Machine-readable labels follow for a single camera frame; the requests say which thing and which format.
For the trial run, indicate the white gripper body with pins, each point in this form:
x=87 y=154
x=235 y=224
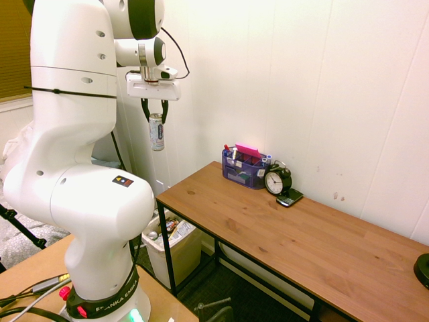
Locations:
x=154 y=90

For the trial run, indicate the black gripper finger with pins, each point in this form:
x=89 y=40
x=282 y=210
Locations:
x=145 y=110
x=165 y=112

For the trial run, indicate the silver drink can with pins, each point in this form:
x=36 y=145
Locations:
x=157 y=134

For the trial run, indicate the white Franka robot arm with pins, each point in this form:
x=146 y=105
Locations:
x=67 y=100

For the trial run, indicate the crushed silver can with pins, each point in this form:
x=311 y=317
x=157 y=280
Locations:
x=153 y=234

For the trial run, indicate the white plastic trash bin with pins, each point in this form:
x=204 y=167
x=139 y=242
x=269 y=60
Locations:
x=182 y=258

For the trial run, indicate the red marker pen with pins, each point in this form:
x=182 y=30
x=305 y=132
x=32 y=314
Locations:
x=227 y=147

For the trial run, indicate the pink sticky note pad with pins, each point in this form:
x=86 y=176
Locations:
x=248 y=150

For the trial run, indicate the green card in organizer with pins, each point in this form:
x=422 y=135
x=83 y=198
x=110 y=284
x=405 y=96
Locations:
x=242 y=175

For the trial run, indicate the blue mesh desk organizer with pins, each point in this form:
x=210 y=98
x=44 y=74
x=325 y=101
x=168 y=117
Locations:
x=239 y=179

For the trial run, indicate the dark snack wrapper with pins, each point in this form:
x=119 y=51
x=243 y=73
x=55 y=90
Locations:
x=171 y=223

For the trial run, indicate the white printed paper carton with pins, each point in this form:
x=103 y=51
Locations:
x=181 y=230

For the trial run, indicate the black twin-bell alarm clock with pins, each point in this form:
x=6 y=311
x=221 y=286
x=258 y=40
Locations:
x=276 y=181

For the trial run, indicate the white crumpled cloth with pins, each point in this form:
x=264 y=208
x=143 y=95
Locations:
x=15 y=147

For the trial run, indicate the brown window blinds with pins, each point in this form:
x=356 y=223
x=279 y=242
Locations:
x=13 y=50

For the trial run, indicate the black keypad mobile phone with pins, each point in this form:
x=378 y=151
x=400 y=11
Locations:
x=290 y=198

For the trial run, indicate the black tripod leg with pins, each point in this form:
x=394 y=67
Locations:
x=23 y=228

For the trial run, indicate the black metal clamp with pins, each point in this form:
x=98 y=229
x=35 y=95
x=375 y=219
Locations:
x=214 y=310

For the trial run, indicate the black round lamp base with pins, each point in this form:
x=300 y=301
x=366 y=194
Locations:
x=422 y=271

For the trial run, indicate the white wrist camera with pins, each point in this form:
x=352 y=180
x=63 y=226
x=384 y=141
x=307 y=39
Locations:
x=167 y=72

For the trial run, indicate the wooden table with black frame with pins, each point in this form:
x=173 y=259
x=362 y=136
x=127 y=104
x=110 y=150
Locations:
x=169 y=248

